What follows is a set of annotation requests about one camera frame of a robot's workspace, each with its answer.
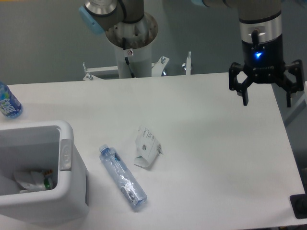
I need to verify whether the crumpled trash inside bin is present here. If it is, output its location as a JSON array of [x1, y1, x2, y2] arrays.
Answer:
[[13, 170, 54, 194]]

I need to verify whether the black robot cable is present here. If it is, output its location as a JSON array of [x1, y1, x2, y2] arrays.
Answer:
[[122, 36, 135, 79]]

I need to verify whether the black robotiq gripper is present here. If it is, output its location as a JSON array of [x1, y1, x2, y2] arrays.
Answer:
[[228, 40, 305, 108]]

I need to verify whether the white paper package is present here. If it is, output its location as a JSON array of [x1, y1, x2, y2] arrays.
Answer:
[[133, 125, 164, 170]]

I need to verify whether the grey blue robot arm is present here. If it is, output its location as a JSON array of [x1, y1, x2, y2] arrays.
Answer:
[[79, 0, 305, 107]]

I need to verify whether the blue labelled water bottle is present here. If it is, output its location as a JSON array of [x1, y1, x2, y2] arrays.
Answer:
[[0, 82, 23, 118]]

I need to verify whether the white metal clamp bracket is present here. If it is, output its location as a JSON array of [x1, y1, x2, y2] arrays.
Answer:
[[83, 51, 193, 81]]

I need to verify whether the clear plastic bottle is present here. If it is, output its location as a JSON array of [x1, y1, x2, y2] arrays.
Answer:
[[99, 144, 147, 211]]

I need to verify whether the black clamp at table edge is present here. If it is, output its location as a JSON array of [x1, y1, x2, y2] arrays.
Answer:
[[290, 194, 307, 219]]

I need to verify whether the white plastic trash can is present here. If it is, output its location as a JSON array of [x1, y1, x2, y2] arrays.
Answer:
[[0, 121, 89, 223]]

